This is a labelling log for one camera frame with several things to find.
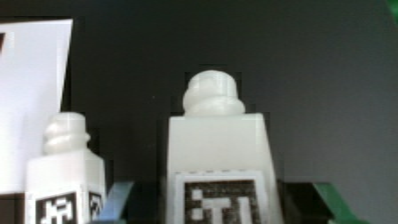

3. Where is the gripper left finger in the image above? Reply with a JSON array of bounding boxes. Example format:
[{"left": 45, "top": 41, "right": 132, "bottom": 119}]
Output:
[{"left": 97, "top": 182, "right": 134, "bottom": 224}]

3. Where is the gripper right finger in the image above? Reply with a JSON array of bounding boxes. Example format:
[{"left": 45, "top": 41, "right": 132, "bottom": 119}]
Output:
[{"left": 314, "top": 183, "right": 370, "bottom": 224}]

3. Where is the white leg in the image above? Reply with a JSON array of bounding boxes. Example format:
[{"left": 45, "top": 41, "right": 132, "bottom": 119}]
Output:
[
  {"left": 166, "top": 70, "right": 285, "bottom": 224},
  {"left": 26, "top": 112, "right": 107, "bottom": 224}
]

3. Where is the white marker sheet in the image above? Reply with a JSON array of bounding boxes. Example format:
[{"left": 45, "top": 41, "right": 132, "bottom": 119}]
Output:
[{"left": 0, "top": 19, "right": 74, "bottom": 194}]

